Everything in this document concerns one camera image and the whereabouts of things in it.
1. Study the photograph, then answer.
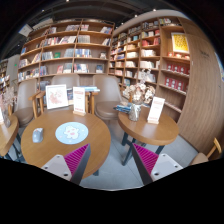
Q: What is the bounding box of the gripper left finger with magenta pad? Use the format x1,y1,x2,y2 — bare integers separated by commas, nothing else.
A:
42,144,91,185

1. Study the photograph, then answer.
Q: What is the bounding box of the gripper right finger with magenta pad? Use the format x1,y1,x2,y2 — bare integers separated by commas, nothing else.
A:
132,143,182,185

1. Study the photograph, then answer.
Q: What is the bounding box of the round light blue mouse pad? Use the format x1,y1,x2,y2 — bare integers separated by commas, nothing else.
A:
55,122,89,145

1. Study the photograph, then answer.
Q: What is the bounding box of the round wooden table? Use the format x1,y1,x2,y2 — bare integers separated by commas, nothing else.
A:
21,110,111,178
118,107,179,166

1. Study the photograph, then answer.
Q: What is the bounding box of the wooden chair far right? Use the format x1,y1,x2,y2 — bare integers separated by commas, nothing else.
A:
190,139,222,165

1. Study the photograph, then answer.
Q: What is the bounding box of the white sign stand right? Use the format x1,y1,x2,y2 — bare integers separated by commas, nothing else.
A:
147,97,165,124

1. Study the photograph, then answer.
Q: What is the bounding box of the stack of books on table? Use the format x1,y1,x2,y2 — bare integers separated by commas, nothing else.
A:
113,103,132,114

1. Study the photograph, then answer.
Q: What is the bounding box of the wooden table far left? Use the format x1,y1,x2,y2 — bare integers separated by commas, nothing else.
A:
0,115,19,157

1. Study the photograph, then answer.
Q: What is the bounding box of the glass vase with dried flowers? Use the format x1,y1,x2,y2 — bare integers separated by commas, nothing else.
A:
123,83,155,121

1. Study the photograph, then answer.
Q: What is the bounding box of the framed pink drawing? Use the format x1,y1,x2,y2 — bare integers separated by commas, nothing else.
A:
46,84,68,109

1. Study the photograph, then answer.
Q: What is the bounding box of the white red sign stand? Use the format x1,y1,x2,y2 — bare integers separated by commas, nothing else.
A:
73,87,86,116

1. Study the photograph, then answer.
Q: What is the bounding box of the beige chair right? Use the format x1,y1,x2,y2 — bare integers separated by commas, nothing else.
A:
91,74,124,122

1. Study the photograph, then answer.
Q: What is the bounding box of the beige chair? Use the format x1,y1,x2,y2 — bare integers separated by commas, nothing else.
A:
38,73,81,108
91,74,124,122
14,79,37,127

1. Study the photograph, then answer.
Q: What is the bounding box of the beige chair middle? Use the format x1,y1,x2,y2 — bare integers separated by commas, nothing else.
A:
38,73,81,108

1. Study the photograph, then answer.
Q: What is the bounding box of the beige chair left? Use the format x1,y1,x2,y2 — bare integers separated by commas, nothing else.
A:
14,79,37,127

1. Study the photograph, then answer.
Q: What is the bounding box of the flower vase far left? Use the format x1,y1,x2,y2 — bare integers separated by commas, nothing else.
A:
0,87,16,128

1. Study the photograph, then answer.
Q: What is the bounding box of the wooden bookshelf right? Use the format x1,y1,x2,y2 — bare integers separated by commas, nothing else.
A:
109,16,190,121

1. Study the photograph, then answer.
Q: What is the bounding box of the wooden bookshelf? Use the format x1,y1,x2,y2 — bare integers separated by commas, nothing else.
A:
109,16,190,121
17,18,114,85

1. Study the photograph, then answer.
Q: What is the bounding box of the wooden bookshelf left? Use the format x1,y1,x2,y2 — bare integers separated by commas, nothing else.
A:
17,18,114,85

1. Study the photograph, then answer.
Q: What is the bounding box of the yellow poster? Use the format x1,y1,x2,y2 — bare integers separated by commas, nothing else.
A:
171,32,189,53

